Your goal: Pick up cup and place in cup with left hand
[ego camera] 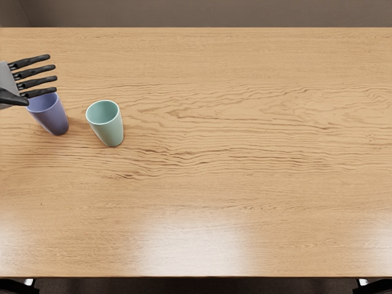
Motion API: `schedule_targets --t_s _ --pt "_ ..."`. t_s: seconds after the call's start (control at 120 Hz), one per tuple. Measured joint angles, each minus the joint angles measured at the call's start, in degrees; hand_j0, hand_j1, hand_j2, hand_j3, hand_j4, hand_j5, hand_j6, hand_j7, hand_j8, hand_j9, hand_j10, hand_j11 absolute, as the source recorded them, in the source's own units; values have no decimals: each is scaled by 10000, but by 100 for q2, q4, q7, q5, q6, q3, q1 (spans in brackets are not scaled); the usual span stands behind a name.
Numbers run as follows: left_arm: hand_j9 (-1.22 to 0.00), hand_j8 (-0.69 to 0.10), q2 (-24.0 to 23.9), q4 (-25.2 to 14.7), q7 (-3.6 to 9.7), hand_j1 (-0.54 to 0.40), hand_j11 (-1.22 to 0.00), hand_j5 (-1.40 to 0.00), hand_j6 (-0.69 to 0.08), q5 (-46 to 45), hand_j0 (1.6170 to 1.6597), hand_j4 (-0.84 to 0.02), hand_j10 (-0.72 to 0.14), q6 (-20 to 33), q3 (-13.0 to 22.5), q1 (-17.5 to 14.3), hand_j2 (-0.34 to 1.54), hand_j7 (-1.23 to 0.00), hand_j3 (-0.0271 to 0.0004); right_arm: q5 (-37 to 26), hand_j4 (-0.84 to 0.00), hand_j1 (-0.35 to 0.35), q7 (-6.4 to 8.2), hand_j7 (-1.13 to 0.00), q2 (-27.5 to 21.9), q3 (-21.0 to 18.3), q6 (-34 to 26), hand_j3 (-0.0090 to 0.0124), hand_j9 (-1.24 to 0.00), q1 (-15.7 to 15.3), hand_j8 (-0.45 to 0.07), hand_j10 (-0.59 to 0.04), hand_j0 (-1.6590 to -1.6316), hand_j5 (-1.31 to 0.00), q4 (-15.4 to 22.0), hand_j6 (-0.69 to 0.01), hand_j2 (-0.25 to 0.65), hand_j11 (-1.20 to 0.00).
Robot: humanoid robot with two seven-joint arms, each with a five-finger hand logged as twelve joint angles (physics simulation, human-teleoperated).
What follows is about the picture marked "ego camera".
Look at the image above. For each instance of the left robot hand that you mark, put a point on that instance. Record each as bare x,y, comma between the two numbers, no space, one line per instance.
6,80

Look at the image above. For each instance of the purple cup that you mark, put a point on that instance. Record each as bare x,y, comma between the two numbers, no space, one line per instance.
52,118

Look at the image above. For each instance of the mint green cup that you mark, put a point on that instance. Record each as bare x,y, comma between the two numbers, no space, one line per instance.
108,128

